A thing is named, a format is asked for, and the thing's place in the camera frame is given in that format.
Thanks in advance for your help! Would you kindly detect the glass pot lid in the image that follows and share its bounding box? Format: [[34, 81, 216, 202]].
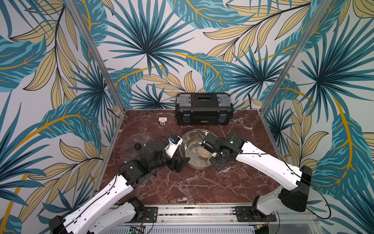
[[120, 134, 153, 162]]

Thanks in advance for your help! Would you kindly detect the left aluminium frame post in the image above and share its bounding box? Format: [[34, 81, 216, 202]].
[[65, 0, 125, 114]]

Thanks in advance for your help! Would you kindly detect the stainless steel pot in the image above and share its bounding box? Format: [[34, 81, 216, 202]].
[[179, 129, 216, 170]]

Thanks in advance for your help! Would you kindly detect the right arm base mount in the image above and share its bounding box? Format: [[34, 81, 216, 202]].
[[232, 206, 277, 224]]

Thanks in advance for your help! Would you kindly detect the aluminium frame post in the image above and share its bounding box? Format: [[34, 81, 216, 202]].
[[65, 0, 125, 114], [259, 1, 332, 116]]

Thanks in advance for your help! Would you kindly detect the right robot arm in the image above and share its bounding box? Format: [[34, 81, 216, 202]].
[[201, 134, 313, 216]]

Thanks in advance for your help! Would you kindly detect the white pvc pipe fitting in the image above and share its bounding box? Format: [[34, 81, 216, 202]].
[[158, 117, 168, 125]]

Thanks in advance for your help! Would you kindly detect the black plastic toolbox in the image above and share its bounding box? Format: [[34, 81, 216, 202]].
[[175, 93, 234, 125]]

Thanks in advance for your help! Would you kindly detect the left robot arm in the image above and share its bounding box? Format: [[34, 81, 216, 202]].
[[49, 135, 189, 234]]

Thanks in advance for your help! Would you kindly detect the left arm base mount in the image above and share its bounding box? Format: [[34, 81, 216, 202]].
[[129, 207, 158, 223]]

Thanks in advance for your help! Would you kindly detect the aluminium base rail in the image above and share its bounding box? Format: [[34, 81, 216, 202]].
[[105, 203, 322, 234]]

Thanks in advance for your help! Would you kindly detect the right aluminium frame post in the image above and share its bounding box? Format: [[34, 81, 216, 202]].
[[259, 1, 332, 116]]

